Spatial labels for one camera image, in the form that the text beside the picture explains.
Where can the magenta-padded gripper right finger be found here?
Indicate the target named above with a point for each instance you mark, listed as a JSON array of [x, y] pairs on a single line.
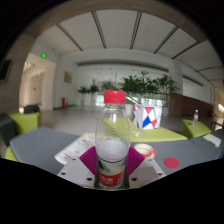
[[146, 173]]

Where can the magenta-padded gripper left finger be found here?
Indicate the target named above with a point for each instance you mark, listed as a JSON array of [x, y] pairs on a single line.
[[75, 171]]

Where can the clear red-capped water bottle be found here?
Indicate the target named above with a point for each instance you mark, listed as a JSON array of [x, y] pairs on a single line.
[[112, 156]]

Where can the small clear water bottle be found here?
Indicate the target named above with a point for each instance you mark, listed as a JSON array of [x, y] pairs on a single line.
[[195, 118]]

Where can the red and white mug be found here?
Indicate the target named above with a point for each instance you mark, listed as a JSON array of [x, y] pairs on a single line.
[[146, 150]]

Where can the printed newspaper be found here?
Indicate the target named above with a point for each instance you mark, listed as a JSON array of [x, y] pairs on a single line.
[[75, 148]]

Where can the flat round red coaster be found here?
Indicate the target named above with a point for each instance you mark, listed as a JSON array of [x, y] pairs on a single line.
[[172, 162]]

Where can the long lime green bench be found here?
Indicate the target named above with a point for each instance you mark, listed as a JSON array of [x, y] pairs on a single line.
[[156, 135]]

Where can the white cube with coloured triangles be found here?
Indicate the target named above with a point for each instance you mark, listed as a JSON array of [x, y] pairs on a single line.
[[146, 116]]

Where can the lime green cube seat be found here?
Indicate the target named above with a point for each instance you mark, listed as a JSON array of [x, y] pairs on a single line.
[[195, 130]]

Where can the red fire extinguisher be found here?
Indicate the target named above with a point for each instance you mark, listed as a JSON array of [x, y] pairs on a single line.
[[64, 102]]

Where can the lime green chair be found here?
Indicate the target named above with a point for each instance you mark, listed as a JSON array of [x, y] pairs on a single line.
[[25, 122]]

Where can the black backpack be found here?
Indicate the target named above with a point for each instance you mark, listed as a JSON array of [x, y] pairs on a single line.
[[32, 109]]

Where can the dark grey chair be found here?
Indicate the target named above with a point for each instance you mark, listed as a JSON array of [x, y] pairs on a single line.
[[6, 130]]

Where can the brown wooden counter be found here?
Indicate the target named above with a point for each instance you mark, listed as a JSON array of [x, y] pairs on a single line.
[[190, 105]]

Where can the row of potted plants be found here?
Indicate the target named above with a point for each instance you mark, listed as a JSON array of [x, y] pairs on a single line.
[[140, 85]]

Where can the green exit sign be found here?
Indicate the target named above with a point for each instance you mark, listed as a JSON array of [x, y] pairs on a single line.
[[43, 55]]

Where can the framed wall picture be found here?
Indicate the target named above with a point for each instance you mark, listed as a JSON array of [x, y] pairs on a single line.
[[68, 77]]

